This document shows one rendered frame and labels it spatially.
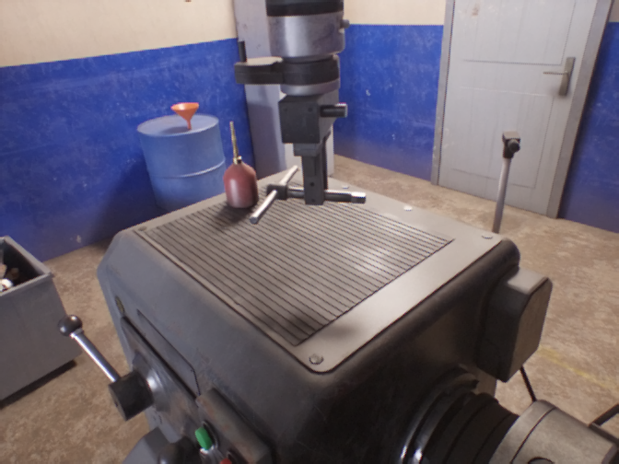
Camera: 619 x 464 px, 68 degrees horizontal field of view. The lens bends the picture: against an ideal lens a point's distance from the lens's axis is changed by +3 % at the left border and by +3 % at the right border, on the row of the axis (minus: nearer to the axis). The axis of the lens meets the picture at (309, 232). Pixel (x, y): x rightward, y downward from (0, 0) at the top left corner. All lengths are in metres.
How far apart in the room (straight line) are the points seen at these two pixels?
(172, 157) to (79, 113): 0.78
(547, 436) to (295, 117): 0.48
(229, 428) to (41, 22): 3.30
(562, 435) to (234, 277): 0.46
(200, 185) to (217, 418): 2.86
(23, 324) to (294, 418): 2.14
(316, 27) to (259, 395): 0.42
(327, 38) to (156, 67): 3.39
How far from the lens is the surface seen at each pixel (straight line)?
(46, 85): 3.66
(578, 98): 3.65
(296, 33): 0.54
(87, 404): 2.57
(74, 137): 3.74
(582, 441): 0.68
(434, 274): 0.66
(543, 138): 3.79
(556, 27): 3.66
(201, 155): 3.30
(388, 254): 0.70
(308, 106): 0.53
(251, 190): 0.87
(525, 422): 0.66
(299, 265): 0.68
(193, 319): 0.66
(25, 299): 2.51
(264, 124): 4.16
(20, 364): 2.67
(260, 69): 0.57
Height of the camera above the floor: 1.71
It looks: 29 degrees down
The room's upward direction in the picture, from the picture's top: 4 degrees counter-clockwise
